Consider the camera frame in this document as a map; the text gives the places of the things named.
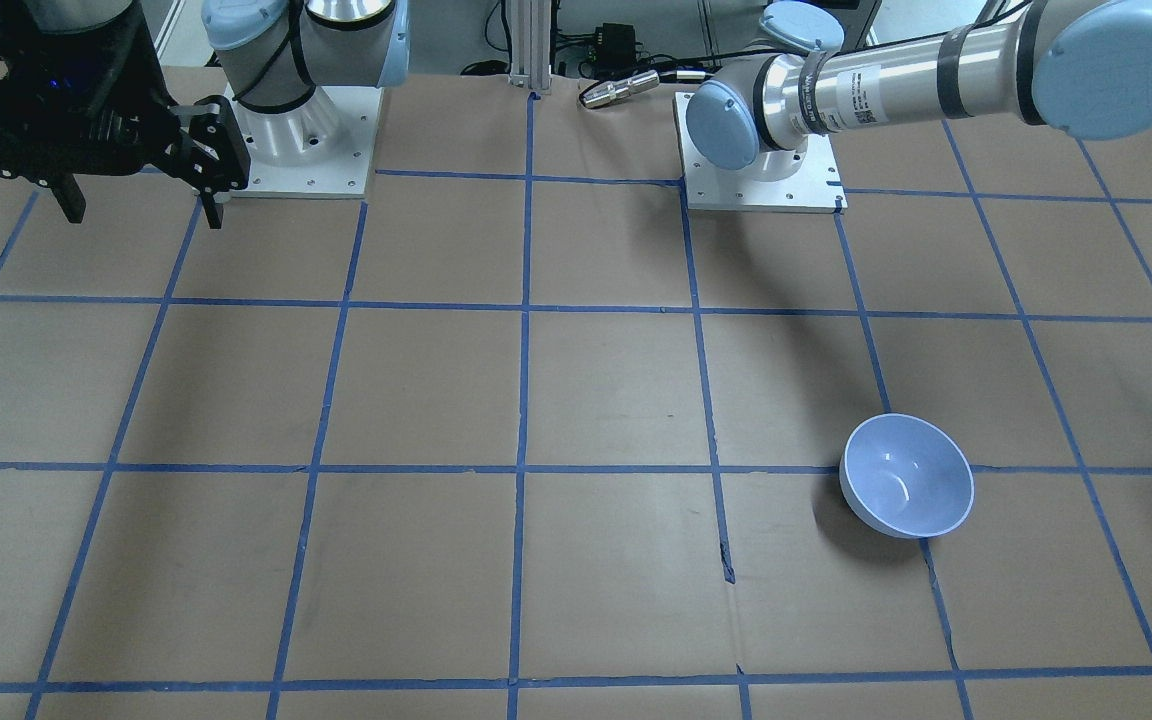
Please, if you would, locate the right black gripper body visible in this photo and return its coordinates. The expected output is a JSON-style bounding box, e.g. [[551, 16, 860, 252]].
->
[[0, 1, 182, 183]]

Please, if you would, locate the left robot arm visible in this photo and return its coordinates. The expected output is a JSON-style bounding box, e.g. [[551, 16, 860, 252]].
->
[[681, 1, 1152, 170]]

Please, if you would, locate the blue bowl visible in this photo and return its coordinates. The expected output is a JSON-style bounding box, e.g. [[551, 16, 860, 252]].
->
[[838, 414, 975, 541]]

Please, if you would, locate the black power adapter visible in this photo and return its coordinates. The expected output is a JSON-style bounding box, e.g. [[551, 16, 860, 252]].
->
[[590, 23, 639, 68]]

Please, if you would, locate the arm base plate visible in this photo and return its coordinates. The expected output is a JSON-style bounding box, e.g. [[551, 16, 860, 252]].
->
[[675, 92, 849, 214], [230, 86, 387, 199]]

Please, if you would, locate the aluminium frame post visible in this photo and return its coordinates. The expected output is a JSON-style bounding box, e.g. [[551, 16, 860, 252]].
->
[[503, 1, 556, 97]]

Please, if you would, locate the black cable bundle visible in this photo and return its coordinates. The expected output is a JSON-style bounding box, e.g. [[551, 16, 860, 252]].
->
[[456, 0, 838, 81]]

